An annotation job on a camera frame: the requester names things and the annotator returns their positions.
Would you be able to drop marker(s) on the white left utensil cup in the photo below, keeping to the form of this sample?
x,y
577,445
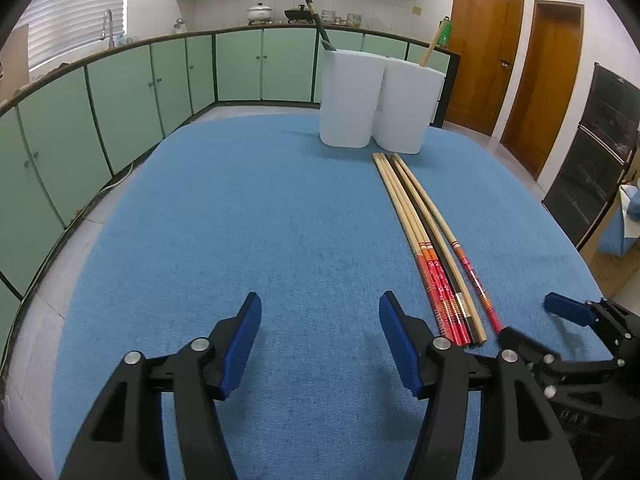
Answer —
x,y
350,86

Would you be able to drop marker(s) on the brown wooden door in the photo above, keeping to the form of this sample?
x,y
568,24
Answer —
x,y
485,34
546,84

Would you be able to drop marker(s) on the blue cloth pile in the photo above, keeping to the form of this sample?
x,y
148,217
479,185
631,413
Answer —
x,y
623,230

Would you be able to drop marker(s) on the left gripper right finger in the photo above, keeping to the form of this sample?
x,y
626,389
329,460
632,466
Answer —
x,y
519,436

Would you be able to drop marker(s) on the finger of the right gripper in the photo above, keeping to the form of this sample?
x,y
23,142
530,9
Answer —
x,y
536,357
579,313

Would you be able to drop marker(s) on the bamboo chopstick in cup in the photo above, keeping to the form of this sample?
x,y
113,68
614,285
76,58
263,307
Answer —
x,y
433,44

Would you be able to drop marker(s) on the white utensil cup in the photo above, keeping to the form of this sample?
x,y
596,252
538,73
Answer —
x,y
406,105
350,86

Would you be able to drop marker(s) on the white cooking pot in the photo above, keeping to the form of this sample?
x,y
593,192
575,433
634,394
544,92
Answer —
x,y
259,14

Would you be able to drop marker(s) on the green lower kitchen cabinets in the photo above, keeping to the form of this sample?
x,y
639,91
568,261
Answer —
x,y
65,137

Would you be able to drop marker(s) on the red-handled bamboo chopstick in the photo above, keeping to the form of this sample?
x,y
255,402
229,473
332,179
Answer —
x,y
452,242
405,214
433,264

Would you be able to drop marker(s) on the chrome sink faucet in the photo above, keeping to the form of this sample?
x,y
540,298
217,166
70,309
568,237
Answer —
x,y
107,32

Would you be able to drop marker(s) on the green bottle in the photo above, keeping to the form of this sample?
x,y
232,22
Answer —
x,y
445,32

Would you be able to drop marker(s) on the black wok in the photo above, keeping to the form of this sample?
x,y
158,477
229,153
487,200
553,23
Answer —
x,y
299,15

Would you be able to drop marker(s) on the black glass cabinet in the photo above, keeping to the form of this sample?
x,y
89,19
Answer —
x,y
599,156

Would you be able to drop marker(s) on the white window blind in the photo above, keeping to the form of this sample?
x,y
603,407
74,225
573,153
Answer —
x,y
58,26

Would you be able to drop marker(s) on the black utensil in cup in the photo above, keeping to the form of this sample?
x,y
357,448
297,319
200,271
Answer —
x,y
325,40

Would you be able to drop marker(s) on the blue table mat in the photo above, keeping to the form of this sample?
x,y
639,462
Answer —
x,y
256,204

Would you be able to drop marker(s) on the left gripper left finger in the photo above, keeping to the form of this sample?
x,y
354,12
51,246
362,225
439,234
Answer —
x,y
122,435

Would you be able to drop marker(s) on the white right utensil cup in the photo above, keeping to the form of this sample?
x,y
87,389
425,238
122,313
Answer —
x,y
406,105

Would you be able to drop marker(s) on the brown cardboard board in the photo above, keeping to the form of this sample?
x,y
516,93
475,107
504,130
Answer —
x,y
14,63

